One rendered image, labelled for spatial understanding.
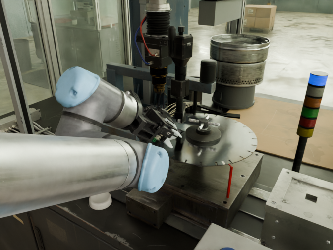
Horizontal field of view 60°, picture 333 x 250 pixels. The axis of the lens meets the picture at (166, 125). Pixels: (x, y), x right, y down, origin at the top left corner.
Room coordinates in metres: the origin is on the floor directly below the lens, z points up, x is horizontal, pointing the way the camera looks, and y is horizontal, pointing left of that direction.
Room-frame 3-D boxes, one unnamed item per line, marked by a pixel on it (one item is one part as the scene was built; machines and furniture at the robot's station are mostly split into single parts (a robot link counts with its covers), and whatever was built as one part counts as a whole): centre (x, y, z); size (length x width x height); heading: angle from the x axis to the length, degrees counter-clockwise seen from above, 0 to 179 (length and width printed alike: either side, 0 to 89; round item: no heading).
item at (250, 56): (1.55, -0.38, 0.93); 0.31 x 0.31 x 0.36
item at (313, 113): (0.77, -0.42, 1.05); 0.05 x 0.04 x 0.03; 147
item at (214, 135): (0.80, -0.11, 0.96); 0.11 x 0.11 x 0.03
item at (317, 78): (0.77, -0.42, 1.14); 0.05 x 0.04 x 0.03; 147
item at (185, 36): (0.82, -0.04, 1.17); 0.06 x 0.05 x 0.20; 48
